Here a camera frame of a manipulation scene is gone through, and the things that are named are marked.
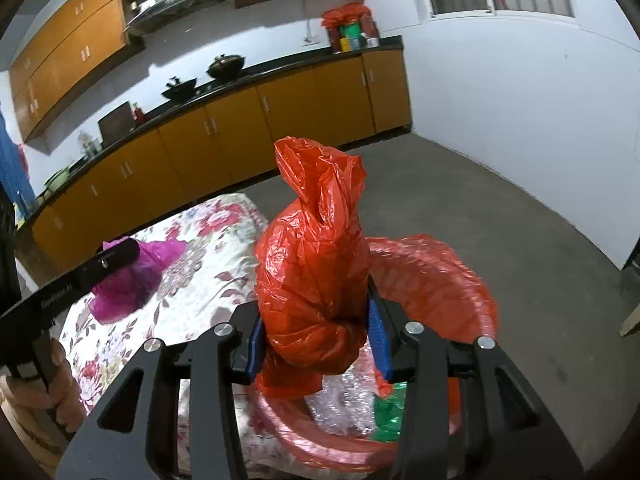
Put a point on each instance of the white cup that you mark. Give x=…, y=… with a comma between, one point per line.
x=371, y=41

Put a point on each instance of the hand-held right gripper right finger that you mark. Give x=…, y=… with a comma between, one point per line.
x=377, y=345

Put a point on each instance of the green plastic bag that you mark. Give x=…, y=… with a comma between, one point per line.
x=390, y=410

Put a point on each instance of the black kitchen countertop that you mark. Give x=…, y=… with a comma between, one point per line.
x=280, y=62

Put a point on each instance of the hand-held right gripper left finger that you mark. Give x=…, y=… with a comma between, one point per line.
x=256, y=347

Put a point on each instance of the red bin liner bag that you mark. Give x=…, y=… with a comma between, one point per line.
x=440, y=280

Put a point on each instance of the red bag over canisters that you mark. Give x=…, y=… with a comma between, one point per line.
x=345, y=14

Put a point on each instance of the purple plastic bag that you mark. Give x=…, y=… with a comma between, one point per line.
x=130, y=290

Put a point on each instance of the orange base cabinets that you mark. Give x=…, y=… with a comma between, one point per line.
x=280, y=125

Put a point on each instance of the black wok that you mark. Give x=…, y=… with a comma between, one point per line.
x=179, y=91

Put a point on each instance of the dark cutting board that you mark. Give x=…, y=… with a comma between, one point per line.
x=116, y=122

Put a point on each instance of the person's left hand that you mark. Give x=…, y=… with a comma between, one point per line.
x=60, y=390

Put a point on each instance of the large red plastic bag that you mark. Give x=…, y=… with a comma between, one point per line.
x=310, y=260

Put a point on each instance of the red plastic bin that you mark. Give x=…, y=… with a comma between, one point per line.
x=330, y=455

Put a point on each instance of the floral tablecloth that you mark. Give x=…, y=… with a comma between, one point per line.
x=200, y=285

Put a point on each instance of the clear bubble plastic bag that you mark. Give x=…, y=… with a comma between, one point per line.
x=340, y=400

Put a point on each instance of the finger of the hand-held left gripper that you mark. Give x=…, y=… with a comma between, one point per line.
x=115, y=256

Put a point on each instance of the blue cloth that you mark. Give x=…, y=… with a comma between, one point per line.
x=12, y=160

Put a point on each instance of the red bottle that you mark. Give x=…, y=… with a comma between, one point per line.
x=138, y=115

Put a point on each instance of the clear glass jar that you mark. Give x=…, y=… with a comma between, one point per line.
x=88, y=145

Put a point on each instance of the green canister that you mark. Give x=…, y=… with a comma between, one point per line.
x=353, y=31

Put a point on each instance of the long orange wall cabinets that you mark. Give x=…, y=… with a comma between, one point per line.
x=65, y=50

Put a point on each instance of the green bowl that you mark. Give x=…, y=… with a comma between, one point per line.
x=56, y=180

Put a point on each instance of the dark red box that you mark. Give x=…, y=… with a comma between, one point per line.
x=333, y=40

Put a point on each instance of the pale wooden plank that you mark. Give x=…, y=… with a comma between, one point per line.
x=631, y=321

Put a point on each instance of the black pot with lid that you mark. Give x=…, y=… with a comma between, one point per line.
x=226, y=67

